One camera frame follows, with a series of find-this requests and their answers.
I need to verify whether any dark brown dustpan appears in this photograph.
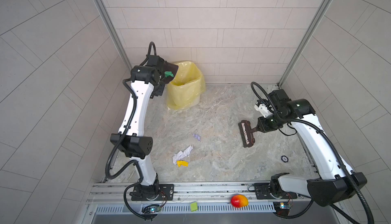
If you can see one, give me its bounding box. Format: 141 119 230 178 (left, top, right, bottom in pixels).
163 61 179 83

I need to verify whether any brown hand brush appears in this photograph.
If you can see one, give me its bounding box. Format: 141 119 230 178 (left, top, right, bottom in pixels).
238 120 260 148

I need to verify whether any yellow bagged trash bin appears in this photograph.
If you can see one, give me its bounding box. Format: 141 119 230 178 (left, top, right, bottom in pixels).
166 61 206 110

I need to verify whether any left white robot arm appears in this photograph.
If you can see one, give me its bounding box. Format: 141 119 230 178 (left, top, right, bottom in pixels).
105 55 178 199

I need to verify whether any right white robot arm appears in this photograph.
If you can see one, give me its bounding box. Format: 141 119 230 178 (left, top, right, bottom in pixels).
238 82 374 224

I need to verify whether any green paper scrap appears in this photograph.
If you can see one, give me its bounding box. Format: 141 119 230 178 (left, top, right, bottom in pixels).
165 71 174 78

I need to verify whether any small purple paper scrap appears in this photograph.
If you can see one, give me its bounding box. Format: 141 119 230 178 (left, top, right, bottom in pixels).
192 133 201 141

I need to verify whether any red yellow toy mango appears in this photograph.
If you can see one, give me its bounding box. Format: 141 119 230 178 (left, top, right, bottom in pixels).
230 194 248 208

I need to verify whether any right circuit board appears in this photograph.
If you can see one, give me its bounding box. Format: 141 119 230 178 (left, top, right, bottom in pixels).
273 202 292 217

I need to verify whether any circuit board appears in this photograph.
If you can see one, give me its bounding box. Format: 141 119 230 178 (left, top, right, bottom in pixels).
273 202 292 217
142 204 161 214

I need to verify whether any white paper scrap long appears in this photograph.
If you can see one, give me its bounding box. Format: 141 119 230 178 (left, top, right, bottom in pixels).
179 145 193 159

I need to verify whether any white paper scrap left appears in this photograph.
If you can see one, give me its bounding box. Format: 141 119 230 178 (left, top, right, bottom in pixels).
173 151 183 165

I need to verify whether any yellow paper scrap left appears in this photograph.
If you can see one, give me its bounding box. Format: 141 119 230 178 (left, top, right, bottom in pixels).
176 161 188 167

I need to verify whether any green foam cube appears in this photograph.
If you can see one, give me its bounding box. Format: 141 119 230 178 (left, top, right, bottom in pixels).
190 202 198 212

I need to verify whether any left circuit board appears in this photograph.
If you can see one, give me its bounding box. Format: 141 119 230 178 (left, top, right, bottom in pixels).
142 204 161 214

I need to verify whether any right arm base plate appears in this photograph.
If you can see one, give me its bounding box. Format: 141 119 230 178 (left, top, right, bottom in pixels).
253 182 298 201

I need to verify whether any vertical aluminium corner post left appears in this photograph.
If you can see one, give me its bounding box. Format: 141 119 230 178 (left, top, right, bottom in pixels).
93 0 132 73

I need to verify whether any vertical aluminium corner post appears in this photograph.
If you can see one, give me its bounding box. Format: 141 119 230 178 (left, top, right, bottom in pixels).
277 0 333 88
93 0 132 73

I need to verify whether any vertical aluminium corner post right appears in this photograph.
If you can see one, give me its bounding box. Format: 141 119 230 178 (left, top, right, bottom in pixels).
277 0 333 88

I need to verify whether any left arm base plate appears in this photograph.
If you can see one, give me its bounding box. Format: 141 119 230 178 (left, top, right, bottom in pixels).
129 183 174 201

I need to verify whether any aluminium rail frame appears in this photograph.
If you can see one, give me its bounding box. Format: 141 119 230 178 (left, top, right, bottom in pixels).
75 181 346 224

